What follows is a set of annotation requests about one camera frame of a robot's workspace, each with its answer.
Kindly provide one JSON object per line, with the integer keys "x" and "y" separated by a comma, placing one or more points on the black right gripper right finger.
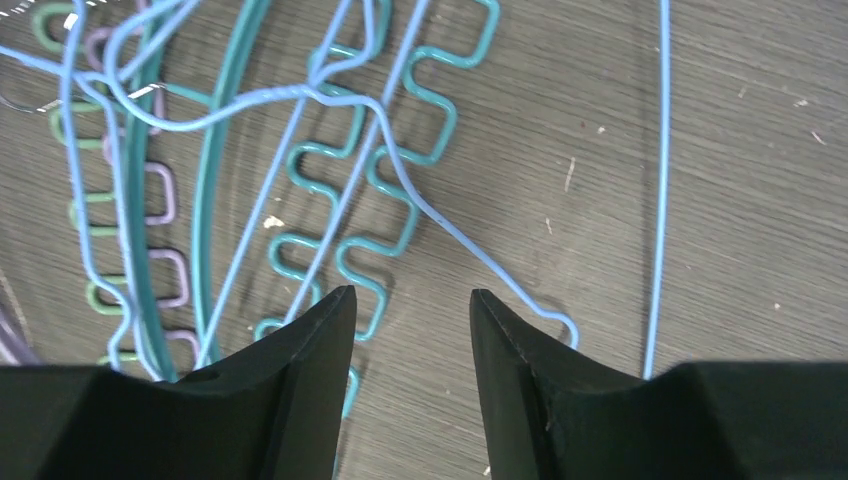
{"x": 550, "y": 412}

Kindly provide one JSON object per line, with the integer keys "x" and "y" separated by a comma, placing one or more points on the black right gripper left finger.
{"x": 270, "y": 411}

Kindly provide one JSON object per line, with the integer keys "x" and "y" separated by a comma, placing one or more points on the purple notched hanger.
{"x": 151, "y": 338}

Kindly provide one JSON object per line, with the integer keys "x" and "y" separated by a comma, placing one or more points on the green notched hanger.
{"x": 104, "y": 295}

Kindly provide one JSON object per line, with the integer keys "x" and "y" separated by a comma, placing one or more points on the teal notched hanger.
{"x": 327, "y": 60}
{"x": 380, "y": 155}

